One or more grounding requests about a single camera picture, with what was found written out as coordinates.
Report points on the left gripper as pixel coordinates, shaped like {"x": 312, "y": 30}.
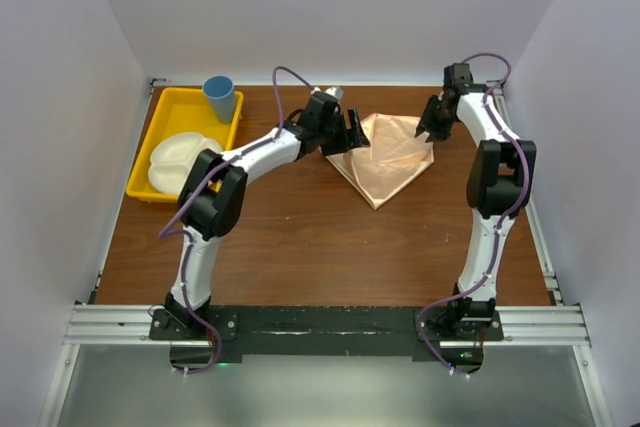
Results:
{"x": 349, "y": 138}

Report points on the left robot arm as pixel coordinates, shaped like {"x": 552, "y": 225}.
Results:
{"x": 212, "y": 197}

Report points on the white divided plate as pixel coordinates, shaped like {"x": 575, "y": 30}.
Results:
{"x": 173, "y": 158}

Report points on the blue plastic cup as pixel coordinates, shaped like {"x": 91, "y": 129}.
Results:
{"x": 219, "y": 90}

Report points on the yellow plastic tray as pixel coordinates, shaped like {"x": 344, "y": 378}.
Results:
{"x": 182, "y": 125}

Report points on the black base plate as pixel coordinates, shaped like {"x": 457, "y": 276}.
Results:
{"x": 229, "y": 334}

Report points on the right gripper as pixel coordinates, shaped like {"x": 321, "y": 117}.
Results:
{"x": 426, "y": 117}

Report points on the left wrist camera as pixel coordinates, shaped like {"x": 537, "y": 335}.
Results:
{"x": 335, "y": 91}

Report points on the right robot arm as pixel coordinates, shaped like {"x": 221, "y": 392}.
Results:
{"x": 498, "y": 188}

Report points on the peach cloth napkin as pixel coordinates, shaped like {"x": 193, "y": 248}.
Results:
{"x": 395, "y": 157}

